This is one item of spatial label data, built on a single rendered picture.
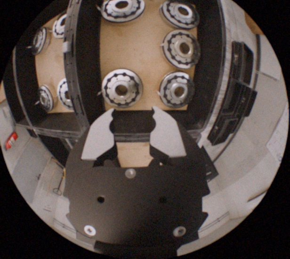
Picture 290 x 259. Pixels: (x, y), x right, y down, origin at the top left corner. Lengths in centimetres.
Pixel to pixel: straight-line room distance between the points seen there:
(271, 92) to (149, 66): 286
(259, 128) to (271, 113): 53
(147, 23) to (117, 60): 13
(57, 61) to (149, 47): 28
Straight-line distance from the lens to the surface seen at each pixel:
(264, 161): 314
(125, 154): 44
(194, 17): 30
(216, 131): 120
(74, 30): 20
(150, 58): 25
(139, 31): 26
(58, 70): 35
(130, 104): 24
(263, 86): 298
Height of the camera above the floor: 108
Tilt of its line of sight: 58 degrees down
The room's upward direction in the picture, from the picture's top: 172 degrees clockwise
